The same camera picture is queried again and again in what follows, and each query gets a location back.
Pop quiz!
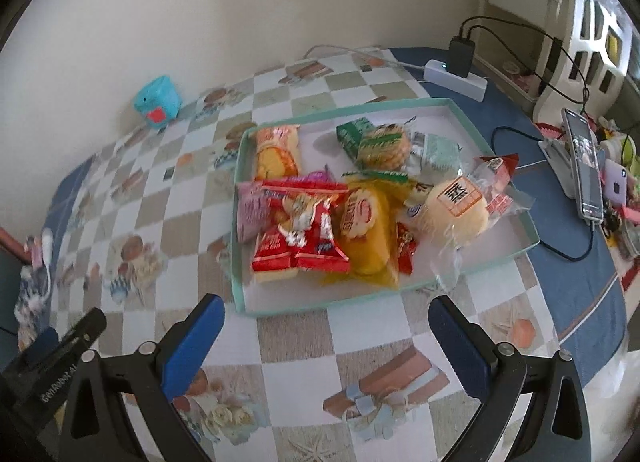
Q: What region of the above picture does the teal cardboard tray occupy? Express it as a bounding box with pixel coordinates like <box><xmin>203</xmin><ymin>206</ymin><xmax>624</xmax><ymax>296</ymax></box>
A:
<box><xmin>231</xmin><ymin>98</ymin><xmax>541</xmax><ymax>319</ymax></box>

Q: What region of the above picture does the black charging cable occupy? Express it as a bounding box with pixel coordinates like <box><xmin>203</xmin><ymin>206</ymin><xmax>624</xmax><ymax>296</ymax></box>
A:
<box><xmin>492</xmin><ymin>126</ymin><xmax>596</xmax><ymax>263</ymax></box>
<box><xmin>457</xmin><ymin>16</ymin><xmax>593</xmax><ymax>105</ymax></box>

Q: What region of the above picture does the teal toy box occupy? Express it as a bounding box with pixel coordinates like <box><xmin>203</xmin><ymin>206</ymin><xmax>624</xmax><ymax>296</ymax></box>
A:
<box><xmin>132</xmin><ymin>75</ymin><xmax>182</xmax><ymax>130</ymax></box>

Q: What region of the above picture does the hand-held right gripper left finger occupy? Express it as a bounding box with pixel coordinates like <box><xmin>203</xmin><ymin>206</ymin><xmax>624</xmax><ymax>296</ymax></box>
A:
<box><xmin>60</xmin><ymin>293</ymin><xmax>226</xmax><ymax>462</ymax></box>

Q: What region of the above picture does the white snack packet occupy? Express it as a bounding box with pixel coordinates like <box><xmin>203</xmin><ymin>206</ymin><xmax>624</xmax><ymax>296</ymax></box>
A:
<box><xmin>402</xmin><ymin>179</ymin><xmax>436</xmax><ymax>220</ymax></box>

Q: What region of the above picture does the yellow snack packet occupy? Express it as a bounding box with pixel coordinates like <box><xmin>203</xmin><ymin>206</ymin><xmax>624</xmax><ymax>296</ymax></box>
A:
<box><xmin>322</xmin><ymin>169</ymin><xmax>408</xmax><ymax>290</ymax></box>

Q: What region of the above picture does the small cream bread packet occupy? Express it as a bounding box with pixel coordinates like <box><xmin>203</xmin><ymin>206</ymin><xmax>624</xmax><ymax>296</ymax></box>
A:
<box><xmin>252</xmin><ymin>267</ymin><xmax>306</xmax><ymax>287</ymax></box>

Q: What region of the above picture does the black smartphone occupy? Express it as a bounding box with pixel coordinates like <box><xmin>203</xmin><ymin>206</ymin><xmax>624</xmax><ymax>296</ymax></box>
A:
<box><xmin>561</xmin><ymin>108</ymin><xmax>606</xmax><ymax>220</ymax></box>

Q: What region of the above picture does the orange roll cake packet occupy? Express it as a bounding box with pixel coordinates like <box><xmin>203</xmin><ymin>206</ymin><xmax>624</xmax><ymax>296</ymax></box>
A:
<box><xmin>255</xmin><ymin>124</ymin><xmax>303</xmax><ymax>181</ymax></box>

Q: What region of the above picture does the crumpled blue white wrapper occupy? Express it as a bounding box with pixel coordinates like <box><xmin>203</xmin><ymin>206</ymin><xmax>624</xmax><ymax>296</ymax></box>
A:
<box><xmin>12</xmin><ymin>262</ymin><xmax>53</xmax><ymax>343</ymax></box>

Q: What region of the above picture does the pink board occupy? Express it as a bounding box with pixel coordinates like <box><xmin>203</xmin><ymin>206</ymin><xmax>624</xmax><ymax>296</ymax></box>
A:
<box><xmin>0</xmin><ymin>227</ymin><xmax>26</xmax><ymax>263</ymax></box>

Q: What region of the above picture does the green cartoon cookie packet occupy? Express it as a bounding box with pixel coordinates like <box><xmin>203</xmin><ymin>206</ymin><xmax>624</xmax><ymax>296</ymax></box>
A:
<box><xmin>356</xmin><ymin>123</ymin><xmax>413</xmax><ymax>173</ymax></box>

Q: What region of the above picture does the pile of colourful small toys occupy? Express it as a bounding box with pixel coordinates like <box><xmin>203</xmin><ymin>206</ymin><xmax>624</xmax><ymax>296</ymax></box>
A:
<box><xmin>597</xmin><ymin>117</ymin><xmax>640</xmax><ymax>263</ymax></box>

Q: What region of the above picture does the white power strip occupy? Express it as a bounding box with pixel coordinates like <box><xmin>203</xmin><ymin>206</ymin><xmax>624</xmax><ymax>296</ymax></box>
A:
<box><xmin>424</xmin><ymin>59</ymin><xmax>488</xmax><ymax>102</ymax></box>

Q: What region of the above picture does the round bread packet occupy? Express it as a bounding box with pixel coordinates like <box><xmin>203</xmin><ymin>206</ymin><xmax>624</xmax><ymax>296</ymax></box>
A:
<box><xmin>407</xmin><ymin>154</ymin><xmax>536</xmax><ymax>287</ymax></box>

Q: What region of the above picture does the green white milk carton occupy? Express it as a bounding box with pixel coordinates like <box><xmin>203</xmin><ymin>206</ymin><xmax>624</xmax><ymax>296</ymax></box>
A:
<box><xmin>336</xmin><ymin>117</ymin><xmax>373</xmax><ymax>160</ymax></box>

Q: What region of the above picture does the purple smartphone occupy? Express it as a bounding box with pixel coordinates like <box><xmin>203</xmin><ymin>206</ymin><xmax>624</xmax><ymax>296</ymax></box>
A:
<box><xmin>602</xmin><ymin>162</ymin><xmax>632</xmax><ymax>205</ymax></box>

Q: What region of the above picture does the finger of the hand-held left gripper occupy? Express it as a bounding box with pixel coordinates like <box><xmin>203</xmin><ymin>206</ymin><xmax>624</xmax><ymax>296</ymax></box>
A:
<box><xmin>59</xmin><ymin>308</ymin><xmax>108</xmax><ymax>353</ymax></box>
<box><xmin>20</xmin><ymin>326</ymin><xmax>61</xmax><ymax>368</ymax></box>

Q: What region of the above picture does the small red candy packet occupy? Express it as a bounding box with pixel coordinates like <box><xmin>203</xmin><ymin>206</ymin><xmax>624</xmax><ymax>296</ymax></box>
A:
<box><xmin>396</xmin><ymin>222</ymin><xmax>420</xmax><ymax>277</ymax></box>

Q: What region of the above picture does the white phone stand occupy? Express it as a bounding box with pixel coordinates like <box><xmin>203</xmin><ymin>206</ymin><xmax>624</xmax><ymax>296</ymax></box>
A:
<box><xmin>537</xmin><ymin>134</ymin><xmax>583</xmax><ymax>200</ymax></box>

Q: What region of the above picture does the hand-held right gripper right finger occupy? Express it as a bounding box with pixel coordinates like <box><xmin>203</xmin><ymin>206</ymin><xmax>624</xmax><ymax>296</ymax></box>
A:
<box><xmin>428</xmin><ymin>294</ymin><xmax>591</xmax><ymax>462</ymax></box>

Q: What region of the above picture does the black charger plug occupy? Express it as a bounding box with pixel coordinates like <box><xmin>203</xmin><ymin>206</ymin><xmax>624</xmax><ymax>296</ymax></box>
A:
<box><xmin>446</xmin><ymin>34</ymin><xmax>476</xmax><ymax>78</ymax></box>

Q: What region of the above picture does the pink roll cake packet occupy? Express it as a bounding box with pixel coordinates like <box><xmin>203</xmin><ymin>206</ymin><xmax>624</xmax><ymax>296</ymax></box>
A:
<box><xmin>236</xmin><ymin>169</ymin><xmax>336</xmax><ymax>245</ymax></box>

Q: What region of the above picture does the red snack packet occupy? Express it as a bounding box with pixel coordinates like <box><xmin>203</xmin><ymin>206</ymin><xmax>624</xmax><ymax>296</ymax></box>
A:
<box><xmin>251</xmin><ymin>179</ymin><xmax>352</xmax><ymax>273</ymax></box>

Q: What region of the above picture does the pale green snack packet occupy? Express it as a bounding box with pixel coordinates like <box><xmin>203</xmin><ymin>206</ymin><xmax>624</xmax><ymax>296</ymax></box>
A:
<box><xmin>407</xmin><ymin>132</ymin><xmax>463</xmax><ymax>177</ymax></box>

